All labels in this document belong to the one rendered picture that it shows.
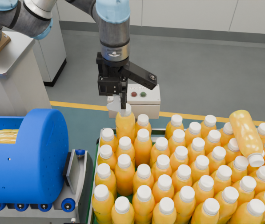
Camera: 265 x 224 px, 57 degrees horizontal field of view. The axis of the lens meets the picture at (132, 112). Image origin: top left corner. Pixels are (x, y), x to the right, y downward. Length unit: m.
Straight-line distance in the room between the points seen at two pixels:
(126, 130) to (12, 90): 0.58
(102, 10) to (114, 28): 0.05
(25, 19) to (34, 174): 0.64
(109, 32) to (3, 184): 0.47
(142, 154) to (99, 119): 1.52
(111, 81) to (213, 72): 2.44
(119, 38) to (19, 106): 0.76
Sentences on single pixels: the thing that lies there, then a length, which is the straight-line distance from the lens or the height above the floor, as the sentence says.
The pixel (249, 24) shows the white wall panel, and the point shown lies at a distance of 3.64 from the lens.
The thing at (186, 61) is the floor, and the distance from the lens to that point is 3.15.
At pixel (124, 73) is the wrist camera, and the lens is 0.67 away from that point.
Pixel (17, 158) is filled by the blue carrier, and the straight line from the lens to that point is 0.69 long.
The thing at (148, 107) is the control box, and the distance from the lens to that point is 0.95.
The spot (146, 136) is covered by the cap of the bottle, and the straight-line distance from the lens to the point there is 0.82.
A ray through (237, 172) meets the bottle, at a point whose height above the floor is 1.06.
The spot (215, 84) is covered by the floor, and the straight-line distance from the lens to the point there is 2.88.
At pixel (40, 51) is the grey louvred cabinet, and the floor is 0.46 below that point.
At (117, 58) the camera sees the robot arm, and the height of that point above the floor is 1.38.
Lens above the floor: 1.73
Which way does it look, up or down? 46 degrees down
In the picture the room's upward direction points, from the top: straight up
